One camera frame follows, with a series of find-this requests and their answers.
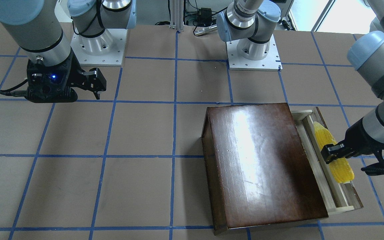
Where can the silver cylinder tool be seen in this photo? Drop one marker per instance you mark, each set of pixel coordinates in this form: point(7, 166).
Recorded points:
point(205, 31)

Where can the dark brown wooden drawer cabinet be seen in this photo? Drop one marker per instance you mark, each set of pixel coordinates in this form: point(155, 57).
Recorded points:
point(258, 173)

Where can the yellow corn cob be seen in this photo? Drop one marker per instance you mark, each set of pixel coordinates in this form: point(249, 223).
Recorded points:
point(340, 168)

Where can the light wood drawer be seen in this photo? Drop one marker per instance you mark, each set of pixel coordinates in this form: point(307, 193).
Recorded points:
point(338, 197)

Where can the black device with cables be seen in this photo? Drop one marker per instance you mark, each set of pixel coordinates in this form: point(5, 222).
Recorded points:
point(204, 13)

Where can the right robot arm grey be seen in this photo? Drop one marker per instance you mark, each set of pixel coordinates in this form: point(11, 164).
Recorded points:
point(35, 28)

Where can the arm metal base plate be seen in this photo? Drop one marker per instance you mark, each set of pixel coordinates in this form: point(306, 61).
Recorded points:
point(265, 58)
point(105, 50)

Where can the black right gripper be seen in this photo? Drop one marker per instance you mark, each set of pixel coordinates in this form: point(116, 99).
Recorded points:
point(75, 77)

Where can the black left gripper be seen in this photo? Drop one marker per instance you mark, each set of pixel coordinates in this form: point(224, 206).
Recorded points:
point(358, 137)

